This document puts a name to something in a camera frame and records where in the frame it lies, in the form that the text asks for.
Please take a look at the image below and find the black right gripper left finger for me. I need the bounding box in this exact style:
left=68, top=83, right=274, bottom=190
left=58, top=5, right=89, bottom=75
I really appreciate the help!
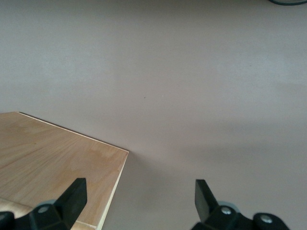
left=13, top=177, right=88, bottom=230

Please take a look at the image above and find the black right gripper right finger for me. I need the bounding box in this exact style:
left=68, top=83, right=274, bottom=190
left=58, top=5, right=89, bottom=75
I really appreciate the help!
left=191, top=179, right=255, bottom=230

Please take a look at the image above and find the looped black cable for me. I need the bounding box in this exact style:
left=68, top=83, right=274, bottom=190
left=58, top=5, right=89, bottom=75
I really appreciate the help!
left=267, top=0, right=307, bottom=6

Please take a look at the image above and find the oak wooden drawer cabinet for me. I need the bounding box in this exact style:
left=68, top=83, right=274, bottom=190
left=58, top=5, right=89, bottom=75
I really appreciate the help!
left=0, top=111, right=130, bottom=230

